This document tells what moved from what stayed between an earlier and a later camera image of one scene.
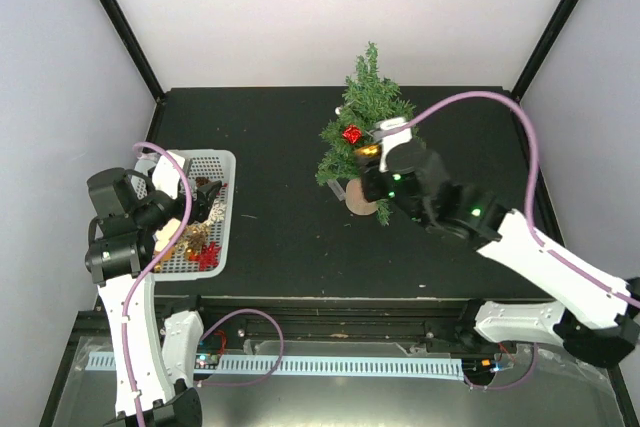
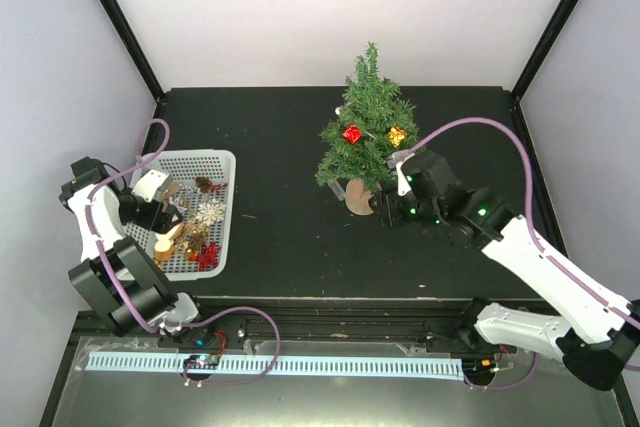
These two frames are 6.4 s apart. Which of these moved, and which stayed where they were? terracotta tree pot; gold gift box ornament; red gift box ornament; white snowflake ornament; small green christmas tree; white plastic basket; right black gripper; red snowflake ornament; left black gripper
Moved: right black gripper; left black gripper; gold gift box ornament
Stayed: red gift box ornament; small green christmas tree; red snowflake ornament; terracotta tree pot; white plastic basket; white snowflake ornament
